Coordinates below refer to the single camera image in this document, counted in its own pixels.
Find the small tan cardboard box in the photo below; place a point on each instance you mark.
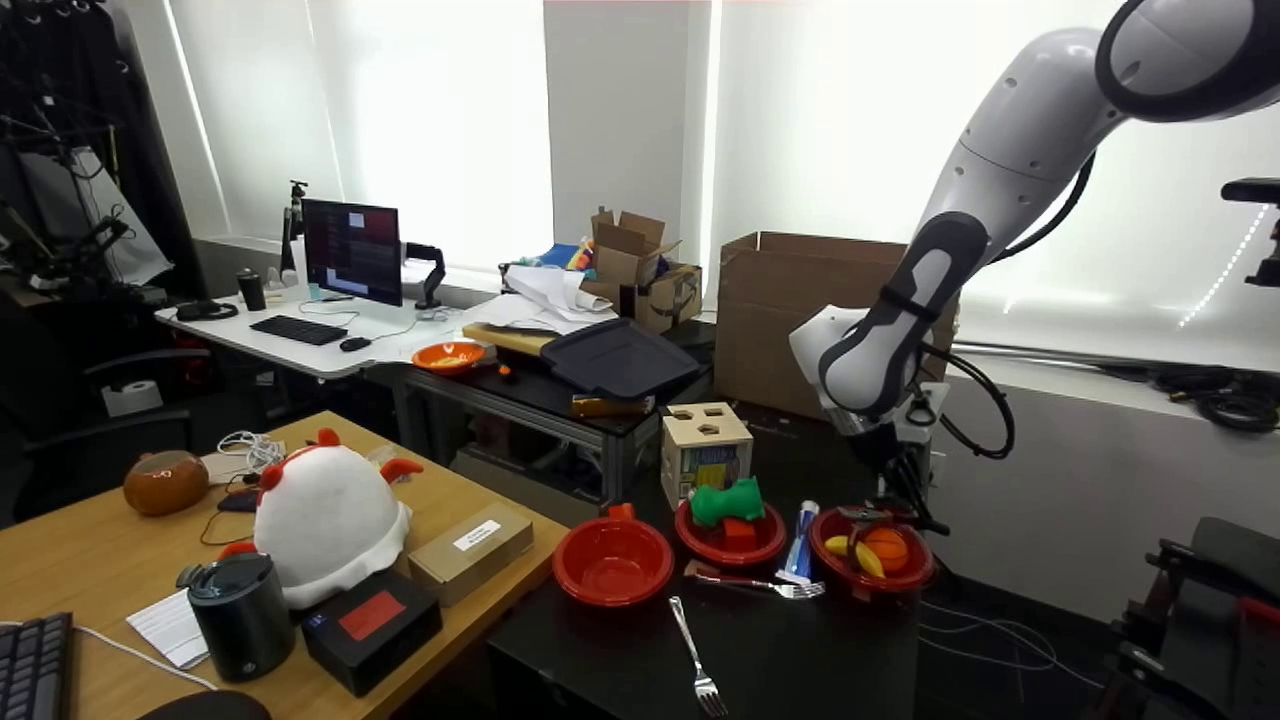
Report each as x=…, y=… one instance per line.
x=466, y=548

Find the white blue toothpaste tube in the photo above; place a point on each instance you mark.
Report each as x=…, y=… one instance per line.
x=800, y=555

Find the red plastic bowl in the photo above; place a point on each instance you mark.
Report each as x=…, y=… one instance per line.
x=726, y=555
x=874, y=587
x=614, y=566

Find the slim black keyboard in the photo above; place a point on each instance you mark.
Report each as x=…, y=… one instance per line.
x=303, y=331

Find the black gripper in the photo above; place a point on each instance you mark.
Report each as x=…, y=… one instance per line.
x=905, y=463

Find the wooden shape sorter box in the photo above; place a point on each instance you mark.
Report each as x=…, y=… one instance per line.
x=707, y=445

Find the white desk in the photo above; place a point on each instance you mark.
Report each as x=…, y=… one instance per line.
x=387, y=341

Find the black office chair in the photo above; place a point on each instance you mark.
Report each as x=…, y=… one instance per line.
x=83, y=403

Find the white paper note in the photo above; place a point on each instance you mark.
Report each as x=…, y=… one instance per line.
x=165, y=624

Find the yellow toy banana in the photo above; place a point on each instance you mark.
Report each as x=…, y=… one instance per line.
x=861, y=556

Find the black computer mouse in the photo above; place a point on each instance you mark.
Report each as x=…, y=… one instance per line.
x=204, y=707

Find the orange bowl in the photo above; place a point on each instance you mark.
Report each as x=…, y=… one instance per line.
x=451, y=357

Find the orange wooden block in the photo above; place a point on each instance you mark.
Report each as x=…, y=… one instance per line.
x=741, y=528

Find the brown ball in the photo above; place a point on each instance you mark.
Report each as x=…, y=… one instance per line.
x=165, y=481

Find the white paper pile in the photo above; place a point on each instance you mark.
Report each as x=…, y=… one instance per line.
x=553, y=293

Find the green rubber toy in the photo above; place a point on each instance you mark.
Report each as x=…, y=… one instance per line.
x=726, y=505

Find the clear glass container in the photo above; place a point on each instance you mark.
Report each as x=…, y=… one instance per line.
x=246, y=456

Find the toy orange fruit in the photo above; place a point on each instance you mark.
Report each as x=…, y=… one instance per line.
x=888, y=545

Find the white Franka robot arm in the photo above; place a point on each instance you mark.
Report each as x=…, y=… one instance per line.
x=1026, y=135

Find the wooden desk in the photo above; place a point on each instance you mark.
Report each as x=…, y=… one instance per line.
x=83, y=560

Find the desktop computer monitor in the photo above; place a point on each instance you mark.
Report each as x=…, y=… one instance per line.
x=352, y=249

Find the small black mouse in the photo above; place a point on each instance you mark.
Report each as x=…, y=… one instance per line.
x=352, y=346

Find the large brown cardboard box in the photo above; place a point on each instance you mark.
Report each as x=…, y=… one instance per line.
x=787, y=304

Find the white plush chicken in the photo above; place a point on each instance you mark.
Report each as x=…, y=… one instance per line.
x=327, y=527

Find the black box with red top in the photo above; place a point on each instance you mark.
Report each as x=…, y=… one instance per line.
x=371, y=624

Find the black mug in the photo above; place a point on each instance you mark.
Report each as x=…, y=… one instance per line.
x=255, y=289

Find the black cylinder speaker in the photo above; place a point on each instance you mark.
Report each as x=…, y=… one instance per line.
x=243, y=623

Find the small open cardboard box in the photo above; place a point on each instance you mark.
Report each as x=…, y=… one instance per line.
x=634, y=262

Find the blue storage bin lid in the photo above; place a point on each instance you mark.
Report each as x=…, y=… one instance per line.
x=623, y=357

